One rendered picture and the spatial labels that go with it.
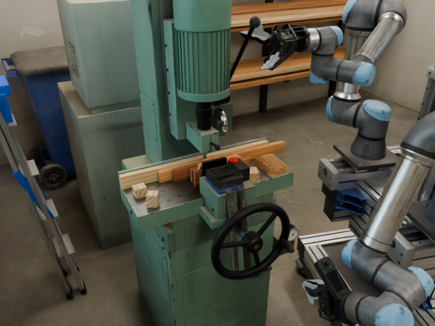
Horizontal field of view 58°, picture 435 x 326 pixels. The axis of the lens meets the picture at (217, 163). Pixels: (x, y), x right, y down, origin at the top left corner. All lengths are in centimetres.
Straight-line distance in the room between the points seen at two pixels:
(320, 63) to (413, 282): 76
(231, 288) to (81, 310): 90
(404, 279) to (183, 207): 67
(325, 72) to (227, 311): 103
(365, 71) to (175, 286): 99
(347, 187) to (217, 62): 90
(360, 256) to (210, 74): 68
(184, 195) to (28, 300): 131
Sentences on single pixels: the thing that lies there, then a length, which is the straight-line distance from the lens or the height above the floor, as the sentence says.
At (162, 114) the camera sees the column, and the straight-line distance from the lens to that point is 151.
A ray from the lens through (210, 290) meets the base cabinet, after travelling 161.
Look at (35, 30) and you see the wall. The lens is 345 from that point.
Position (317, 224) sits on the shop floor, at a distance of 274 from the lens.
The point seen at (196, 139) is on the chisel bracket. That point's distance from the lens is 139.
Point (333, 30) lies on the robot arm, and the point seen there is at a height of 138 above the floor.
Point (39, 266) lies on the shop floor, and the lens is 257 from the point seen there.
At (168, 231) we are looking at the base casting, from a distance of 134.
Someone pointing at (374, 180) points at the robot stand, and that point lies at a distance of 186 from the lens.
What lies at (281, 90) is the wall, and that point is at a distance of 454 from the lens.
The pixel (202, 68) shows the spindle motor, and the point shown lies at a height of 131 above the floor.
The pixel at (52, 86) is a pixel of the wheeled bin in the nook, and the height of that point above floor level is 79.
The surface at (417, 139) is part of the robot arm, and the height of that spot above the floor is 123.
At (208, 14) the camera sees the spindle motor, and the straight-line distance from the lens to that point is 120.
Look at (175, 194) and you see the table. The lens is 134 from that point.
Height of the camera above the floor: 164
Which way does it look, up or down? 29 degrees down
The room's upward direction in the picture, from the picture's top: straight up
